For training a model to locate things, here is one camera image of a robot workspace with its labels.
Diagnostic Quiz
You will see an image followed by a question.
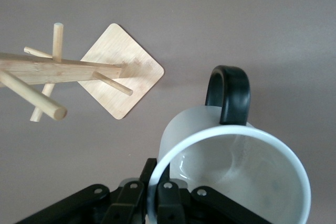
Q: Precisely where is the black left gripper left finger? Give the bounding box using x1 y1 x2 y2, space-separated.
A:
15 158 158 224

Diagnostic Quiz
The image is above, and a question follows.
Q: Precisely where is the wooden mug tree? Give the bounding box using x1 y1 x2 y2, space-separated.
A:
0 23 165 123

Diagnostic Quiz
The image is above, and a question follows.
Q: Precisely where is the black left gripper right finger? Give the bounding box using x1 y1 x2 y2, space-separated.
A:
156 165 274 224

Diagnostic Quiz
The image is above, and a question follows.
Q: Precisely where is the white mug black handle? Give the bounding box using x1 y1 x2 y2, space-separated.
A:
146 65 312 224

